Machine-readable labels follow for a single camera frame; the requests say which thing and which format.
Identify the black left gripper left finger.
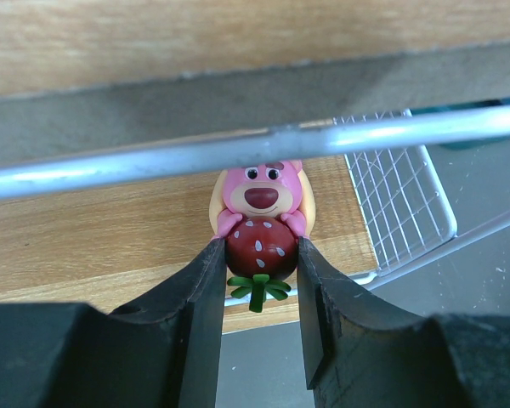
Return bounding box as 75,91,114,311
0,241,226,407

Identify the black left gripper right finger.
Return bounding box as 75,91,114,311
297,239,510,407

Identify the pink bear strawberry toy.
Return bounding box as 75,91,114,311
209,160,316,313

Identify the white wire wooden shelf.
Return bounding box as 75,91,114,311
0,1,510,311

